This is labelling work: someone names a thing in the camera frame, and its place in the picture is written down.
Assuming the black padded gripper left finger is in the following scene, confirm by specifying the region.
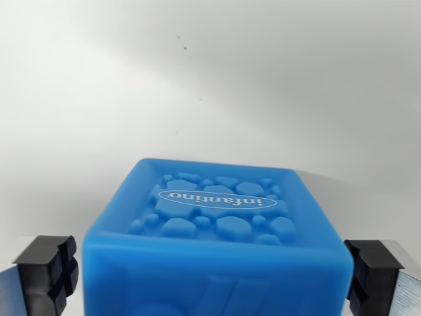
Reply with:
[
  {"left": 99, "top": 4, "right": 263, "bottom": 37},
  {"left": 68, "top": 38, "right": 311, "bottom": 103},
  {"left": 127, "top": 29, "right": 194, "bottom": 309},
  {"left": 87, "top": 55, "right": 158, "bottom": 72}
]
[{"left": 0, "top": 234, "right": 80, "bottom": 316}]

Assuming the black padded gripper right finger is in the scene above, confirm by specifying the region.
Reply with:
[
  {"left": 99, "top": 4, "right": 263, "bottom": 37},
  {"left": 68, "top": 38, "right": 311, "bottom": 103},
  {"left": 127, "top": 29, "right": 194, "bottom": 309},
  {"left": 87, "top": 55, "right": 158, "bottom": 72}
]
[{"left": 343, "top": 239, "right": 421, "bottom": 316}]

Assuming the blue embossed soft toy cube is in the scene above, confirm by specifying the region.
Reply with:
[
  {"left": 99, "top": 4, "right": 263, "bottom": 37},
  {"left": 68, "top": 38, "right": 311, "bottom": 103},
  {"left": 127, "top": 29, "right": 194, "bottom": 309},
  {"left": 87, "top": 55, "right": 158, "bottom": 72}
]
[{"left": 81, "top": 157, "right": 355, "bottom": 316}]

